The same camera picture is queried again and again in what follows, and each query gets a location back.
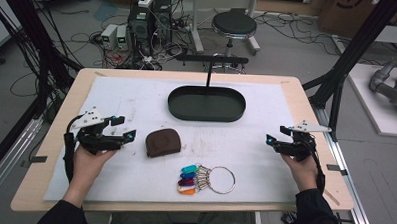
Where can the person's left hand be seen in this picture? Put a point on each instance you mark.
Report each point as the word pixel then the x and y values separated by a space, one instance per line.
pixel 87 168

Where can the black metal frame post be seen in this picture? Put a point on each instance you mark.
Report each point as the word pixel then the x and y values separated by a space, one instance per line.
pixel 352 54

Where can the brown pouch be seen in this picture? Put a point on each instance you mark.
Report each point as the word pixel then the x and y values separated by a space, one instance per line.
pixel 162 143

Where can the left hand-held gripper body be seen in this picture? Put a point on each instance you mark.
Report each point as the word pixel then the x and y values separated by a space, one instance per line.
pixel 95 140

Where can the person's right hand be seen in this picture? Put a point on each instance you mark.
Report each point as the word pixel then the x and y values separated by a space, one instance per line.
pixel 302 174

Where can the black computer tower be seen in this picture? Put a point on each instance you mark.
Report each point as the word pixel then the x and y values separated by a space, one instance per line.
pixel 163 17
pixel 140 28

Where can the grey power supply unit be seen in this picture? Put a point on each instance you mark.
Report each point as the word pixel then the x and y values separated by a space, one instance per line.
pixel 109 36
pixel 122 37

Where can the cardboard box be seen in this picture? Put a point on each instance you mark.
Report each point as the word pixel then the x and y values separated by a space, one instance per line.
pixel 346 13

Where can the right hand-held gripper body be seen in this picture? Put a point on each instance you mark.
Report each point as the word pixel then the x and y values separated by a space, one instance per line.
pixel 300 145

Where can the black tape strip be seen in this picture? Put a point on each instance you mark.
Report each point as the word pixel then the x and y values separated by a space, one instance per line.
pixel 38 159
pixel 336 169

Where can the aluminium rail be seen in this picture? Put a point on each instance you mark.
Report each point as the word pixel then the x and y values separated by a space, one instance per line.
pixel 8 158
pixel 350 184

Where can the white platform board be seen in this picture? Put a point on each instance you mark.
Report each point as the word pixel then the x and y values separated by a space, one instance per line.
pixel 379 121

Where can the white table mat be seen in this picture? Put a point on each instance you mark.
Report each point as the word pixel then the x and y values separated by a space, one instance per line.
pixel 218 152

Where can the black oval tray with hanger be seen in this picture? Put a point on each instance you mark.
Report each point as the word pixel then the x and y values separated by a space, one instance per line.
pixel 206 105

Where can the black round stool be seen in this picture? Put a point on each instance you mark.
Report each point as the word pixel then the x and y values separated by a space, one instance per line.
pixel 234 24

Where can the white power adapter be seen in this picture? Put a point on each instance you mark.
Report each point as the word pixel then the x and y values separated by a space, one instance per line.
pixel 146 0

